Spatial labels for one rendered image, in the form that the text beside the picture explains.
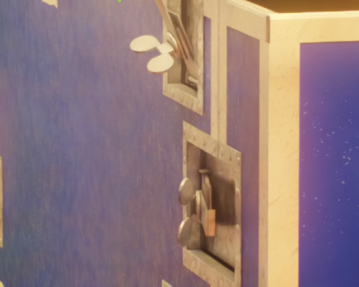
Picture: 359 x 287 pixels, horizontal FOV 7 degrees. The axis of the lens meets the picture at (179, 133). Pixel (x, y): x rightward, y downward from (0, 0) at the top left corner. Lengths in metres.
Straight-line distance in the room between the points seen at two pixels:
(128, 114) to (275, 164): 0.44
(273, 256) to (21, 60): 0.89
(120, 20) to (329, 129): 0.47
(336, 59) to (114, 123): 0.51
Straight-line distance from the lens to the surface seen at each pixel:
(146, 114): 2.81
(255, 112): 2.48
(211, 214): 2.56
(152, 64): 2.66
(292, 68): 2.44
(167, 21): 2.66
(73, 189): 3.09
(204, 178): 2.68
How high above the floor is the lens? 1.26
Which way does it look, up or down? 9 degrees down
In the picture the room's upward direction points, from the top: straight up
